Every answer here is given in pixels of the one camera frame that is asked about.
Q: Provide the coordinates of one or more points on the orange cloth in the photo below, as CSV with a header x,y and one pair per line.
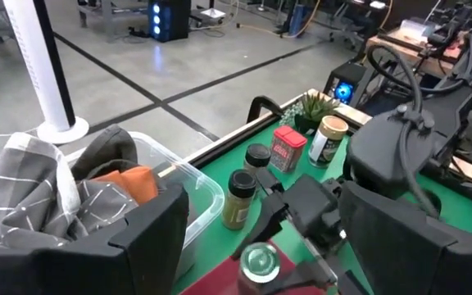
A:
x,y
135,182

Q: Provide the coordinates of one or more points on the black computer tower blue lights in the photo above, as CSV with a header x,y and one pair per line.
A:
x,y
174,20

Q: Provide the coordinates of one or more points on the clear-lid glass jar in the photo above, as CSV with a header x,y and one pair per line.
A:
x,y
259,262

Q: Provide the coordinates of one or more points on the small computer round blue light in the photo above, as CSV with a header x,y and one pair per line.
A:
x,y
344,92

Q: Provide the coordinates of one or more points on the grey checked cloth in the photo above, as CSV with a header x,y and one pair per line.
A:
x,y
27,184

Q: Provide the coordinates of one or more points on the white tower fan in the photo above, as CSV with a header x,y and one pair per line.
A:
x,y
35,61

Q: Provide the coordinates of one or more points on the neighbouring wooden robot table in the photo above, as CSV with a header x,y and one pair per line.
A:
x,y
383,41

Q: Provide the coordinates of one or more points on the black office chair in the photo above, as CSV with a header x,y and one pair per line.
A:
x,y
344,24

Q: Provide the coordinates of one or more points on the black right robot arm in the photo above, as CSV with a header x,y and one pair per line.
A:
x,y
383,155

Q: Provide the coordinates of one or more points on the green table mat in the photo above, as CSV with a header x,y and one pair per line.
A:
x,y
215,250

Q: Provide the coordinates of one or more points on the clear plastic storage bin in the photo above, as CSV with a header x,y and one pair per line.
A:
x,y
195,192

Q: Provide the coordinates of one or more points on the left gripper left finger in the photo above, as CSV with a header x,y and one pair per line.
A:
x,y
76,270

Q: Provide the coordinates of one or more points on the dark grey cloth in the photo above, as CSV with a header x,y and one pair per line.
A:
x,y
109,145

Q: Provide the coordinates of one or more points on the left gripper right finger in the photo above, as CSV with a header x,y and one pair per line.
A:
x,y
424,262

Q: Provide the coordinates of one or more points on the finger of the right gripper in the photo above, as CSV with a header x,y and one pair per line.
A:
x,y
270,217
305,280

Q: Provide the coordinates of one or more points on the potted succulent plant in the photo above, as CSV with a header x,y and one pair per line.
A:
x,y
314,110

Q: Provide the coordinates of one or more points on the gold-lid spice jar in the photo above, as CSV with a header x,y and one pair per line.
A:
x,y
328,141

